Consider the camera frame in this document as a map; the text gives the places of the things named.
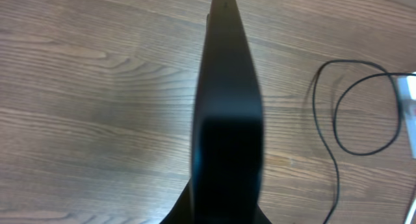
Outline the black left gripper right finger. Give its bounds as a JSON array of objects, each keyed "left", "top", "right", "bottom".
[{"left": 258, "top": 207, "right": 272, "bottom": 224}]

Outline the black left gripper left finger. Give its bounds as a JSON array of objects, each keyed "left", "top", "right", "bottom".
[{"left": 160, "top": 182, "right": 192, "bottom": 224}]

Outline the blue Galaxy smartphone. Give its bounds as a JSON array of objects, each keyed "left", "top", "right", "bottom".
[{"left": 190, "top": 0, "right": 264, "bottom": 223}]

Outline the white power strip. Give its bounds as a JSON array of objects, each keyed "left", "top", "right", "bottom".
[{"left": 396, "top": 72, "right": 415, "bottom": 159}]

